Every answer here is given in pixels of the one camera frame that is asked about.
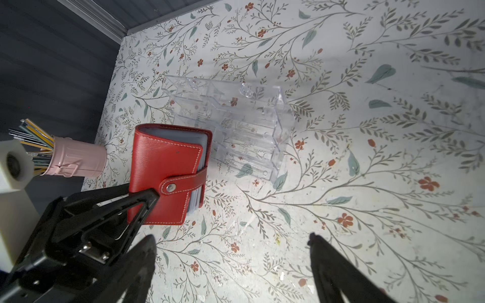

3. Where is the clear acrylic organizer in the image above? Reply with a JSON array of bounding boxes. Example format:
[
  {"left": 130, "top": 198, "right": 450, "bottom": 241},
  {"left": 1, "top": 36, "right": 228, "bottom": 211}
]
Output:
[{"left": 167, "top": 76, "right": 296, "bottom": 182}]

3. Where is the red leather card holder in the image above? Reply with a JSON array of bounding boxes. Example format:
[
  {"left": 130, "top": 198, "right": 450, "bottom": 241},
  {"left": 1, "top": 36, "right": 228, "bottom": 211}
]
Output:
[{"left": 129, "top": 124, "right": 213, "bottom": 225}]

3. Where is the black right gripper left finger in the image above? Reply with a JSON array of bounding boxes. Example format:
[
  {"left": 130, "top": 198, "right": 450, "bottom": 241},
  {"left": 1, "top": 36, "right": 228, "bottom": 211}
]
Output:
[{"left": 75, "top": 235, "right": 157, "bottom": 302}]

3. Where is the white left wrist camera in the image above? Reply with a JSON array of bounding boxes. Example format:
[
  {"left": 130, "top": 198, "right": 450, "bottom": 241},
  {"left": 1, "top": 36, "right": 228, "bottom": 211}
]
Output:
[{"left": 1, "top": 140, "right": 40, "bottom": 273}]

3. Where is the pink pencil cup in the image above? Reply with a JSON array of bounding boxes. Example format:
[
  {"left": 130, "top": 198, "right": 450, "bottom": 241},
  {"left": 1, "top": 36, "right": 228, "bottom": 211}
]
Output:
[{"left": 43, "top": 136, "right": 107, "bottom": 178}]

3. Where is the bundle of coloured pencils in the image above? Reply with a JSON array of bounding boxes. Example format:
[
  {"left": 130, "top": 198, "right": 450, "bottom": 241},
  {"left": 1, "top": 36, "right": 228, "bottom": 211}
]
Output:
[{"left": 8, "top": 119, "right": 55, "bottom": 176}]

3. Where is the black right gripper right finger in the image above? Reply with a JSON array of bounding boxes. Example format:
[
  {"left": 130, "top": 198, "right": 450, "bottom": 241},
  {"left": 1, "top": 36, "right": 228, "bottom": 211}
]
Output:
[{"left": 308, "top": 233, "right": 394, "bottom": 303}]

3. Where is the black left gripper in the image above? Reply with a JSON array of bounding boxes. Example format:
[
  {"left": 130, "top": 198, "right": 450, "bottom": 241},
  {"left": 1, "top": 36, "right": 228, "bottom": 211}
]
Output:
[{"left": 1, "top": 183, "right": 160, "bottom": 302}]

